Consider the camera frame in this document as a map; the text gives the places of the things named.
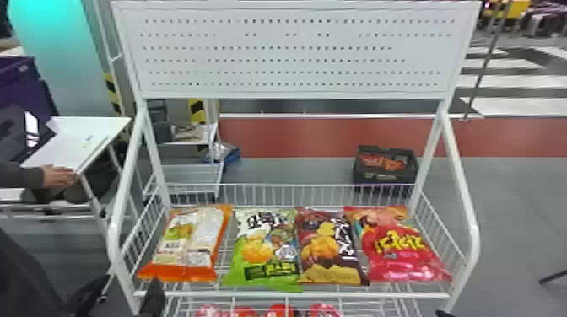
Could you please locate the black cardboard box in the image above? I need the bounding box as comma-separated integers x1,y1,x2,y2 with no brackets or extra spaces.
352,144,420,186

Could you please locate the dark red snack packet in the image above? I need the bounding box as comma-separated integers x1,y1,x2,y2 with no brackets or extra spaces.
294,207,370,287

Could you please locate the green snack packet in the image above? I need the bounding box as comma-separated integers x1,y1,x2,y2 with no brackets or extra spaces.
220,207,304,293

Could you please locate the orange snack packet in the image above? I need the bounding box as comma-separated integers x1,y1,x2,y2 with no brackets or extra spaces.
137,203,234,284

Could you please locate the red round snack packet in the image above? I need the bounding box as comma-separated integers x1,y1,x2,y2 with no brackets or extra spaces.
264,303,297,317
307,302,345,317
194,303,228,317

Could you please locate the white side table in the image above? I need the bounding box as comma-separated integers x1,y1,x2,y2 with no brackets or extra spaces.
19,115,133,232

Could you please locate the person's hand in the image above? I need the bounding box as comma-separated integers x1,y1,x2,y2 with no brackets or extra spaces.
41,164,79,190

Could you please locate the yellow black striped post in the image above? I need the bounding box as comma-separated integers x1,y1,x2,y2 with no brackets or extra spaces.
103,72,126,117
187,97,208,126

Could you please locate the white wire rack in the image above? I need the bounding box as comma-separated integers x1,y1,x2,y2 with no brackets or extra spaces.
105,0,482,317

